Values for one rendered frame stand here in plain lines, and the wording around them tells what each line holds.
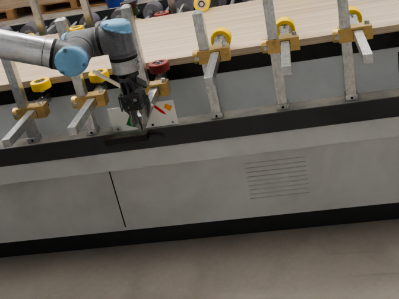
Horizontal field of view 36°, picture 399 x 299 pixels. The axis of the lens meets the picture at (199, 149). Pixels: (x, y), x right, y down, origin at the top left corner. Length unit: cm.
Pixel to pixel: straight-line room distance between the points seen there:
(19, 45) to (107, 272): 134
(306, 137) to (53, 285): 133
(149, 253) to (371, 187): 104
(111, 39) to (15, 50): 29
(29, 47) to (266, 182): 128
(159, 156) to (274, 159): 51
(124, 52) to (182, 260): 118
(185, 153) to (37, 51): 84
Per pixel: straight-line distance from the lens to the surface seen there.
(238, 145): 240
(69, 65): 182
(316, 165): 267
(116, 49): 194
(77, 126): 217
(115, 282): 280
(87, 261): 300
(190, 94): 255
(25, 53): 185
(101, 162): 253
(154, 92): 226
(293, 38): 222
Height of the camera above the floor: 161
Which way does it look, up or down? 25 degrees down
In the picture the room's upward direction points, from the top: 12 degrees counter-clockwise
